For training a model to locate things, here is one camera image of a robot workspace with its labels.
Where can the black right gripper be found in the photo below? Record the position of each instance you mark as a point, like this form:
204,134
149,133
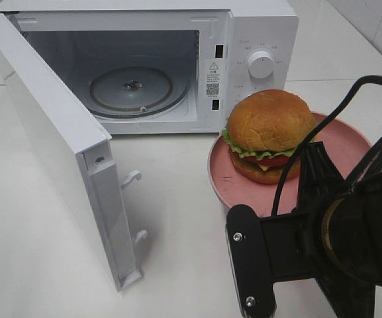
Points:
342,236

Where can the pink round plate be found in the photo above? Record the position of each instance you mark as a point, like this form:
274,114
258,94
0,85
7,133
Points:
344,144

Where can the burger with lettuce and tomato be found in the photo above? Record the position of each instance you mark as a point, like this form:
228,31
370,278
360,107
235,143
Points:
264,130

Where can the white microwave door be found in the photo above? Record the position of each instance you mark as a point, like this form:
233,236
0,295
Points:
75,150

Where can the upper white round knob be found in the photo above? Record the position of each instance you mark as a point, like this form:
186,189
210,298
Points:
260,63

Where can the white warning sticker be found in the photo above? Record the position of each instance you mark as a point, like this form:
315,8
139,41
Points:
213,77

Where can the white microwave oven body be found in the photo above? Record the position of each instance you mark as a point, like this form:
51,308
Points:
82,40

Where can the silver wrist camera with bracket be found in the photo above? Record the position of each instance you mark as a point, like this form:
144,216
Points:
264,251

